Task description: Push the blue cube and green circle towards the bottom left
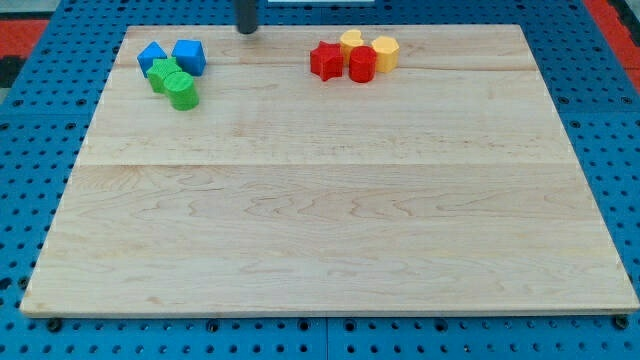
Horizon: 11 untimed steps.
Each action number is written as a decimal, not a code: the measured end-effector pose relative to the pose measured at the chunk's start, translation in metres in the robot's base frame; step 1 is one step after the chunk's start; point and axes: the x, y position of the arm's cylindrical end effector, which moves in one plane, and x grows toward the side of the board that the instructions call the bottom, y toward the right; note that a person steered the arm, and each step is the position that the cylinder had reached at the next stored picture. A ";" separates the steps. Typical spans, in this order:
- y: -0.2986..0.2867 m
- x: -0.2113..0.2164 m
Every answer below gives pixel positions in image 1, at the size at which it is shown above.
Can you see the red cylinder block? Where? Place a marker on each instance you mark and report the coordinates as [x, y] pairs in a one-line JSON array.
[[362, 64]]

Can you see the red star block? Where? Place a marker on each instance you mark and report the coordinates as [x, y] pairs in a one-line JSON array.
[[326, 61]]

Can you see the green cylinder block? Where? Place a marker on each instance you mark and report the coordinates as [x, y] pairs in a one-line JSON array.
[[181, 91]]

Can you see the blue triangular block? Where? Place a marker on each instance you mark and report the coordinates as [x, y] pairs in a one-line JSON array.
[[148, 55]]

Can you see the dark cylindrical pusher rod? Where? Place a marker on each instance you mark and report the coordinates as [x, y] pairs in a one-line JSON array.
[[246, 16]]

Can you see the light wooden board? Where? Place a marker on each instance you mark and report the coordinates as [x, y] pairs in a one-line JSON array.
[[446, 187]]

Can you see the yellow heart block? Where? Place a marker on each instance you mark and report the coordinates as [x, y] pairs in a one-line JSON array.
[[349, 40]]

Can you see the yellow hexagon block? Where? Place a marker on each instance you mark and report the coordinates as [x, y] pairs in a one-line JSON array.
[[387, 53]]

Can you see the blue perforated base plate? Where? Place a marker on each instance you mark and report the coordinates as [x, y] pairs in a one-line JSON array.
[[48, 110]]

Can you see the blue cube block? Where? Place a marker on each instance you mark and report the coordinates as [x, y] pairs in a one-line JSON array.
[[190, 56]]

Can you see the green star block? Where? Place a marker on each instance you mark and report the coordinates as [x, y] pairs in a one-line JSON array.
[[159, 71]]

